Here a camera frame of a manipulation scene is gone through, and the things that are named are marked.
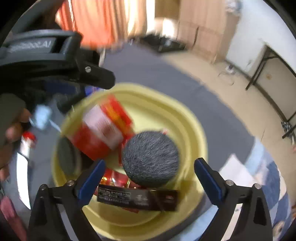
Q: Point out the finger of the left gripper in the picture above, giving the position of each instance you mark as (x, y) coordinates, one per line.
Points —
(90, 74)

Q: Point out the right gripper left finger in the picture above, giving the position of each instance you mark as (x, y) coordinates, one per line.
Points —
(46, 220)

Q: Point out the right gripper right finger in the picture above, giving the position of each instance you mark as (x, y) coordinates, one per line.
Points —
(254, 221)

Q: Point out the red white box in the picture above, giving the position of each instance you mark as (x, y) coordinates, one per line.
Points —
(103, 128)

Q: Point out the small black round box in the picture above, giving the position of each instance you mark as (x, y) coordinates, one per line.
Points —
(69, 157)

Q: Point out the large red cigarette pack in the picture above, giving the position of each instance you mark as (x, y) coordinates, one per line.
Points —
(115, 180)

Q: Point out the dark long cigarette carton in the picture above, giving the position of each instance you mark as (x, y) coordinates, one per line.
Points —
(142, 199)

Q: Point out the large black round box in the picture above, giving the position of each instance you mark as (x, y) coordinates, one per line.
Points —
(150, 159)

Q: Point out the person's left hand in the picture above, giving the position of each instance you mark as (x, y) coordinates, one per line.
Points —
(13, 134)

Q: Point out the orange curtain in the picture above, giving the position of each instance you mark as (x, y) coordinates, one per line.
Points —
(102, 24)

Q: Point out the blue checkered rug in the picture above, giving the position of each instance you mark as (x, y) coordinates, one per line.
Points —
(260, 168)

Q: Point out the yellow plastic tray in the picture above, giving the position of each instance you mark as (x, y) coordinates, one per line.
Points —
(149, 110)

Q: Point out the red lighter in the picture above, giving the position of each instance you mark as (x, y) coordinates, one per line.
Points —
(28, 144)

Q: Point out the beige curtain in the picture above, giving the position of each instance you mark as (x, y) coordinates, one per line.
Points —
(140, 17)

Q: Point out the black open suitcase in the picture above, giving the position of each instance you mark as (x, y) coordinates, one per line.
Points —
(161, 44)

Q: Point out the plaid cloth on floor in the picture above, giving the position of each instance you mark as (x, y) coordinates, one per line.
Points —
(287, 127)

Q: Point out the wooden wardrobe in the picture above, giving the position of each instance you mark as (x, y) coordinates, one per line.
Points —
(205, 26)

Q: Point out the white power strip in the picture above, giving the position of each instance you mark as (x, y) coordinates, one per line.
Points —
(230, 68)

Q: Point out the black folding table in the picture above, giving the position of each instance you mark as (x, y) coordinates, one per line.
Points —
(275, 80)

